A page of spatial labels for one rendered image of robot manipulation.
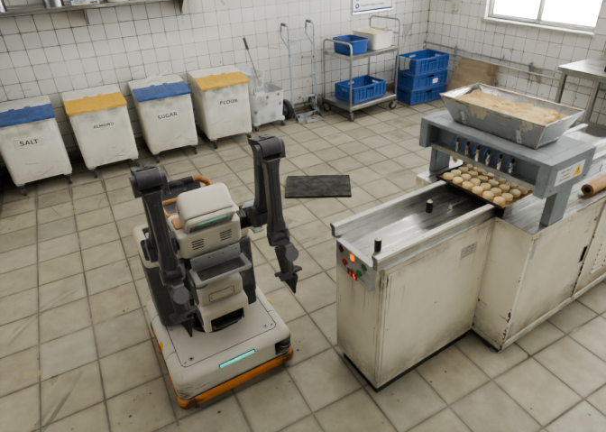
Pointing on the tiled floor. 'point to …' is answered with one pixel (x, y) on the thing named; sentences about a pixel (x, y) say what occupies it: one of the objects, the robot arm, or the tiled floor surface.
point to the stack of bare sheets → (317, 187)
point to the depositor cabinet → (537, 261)
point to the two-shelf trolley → (368, 74)
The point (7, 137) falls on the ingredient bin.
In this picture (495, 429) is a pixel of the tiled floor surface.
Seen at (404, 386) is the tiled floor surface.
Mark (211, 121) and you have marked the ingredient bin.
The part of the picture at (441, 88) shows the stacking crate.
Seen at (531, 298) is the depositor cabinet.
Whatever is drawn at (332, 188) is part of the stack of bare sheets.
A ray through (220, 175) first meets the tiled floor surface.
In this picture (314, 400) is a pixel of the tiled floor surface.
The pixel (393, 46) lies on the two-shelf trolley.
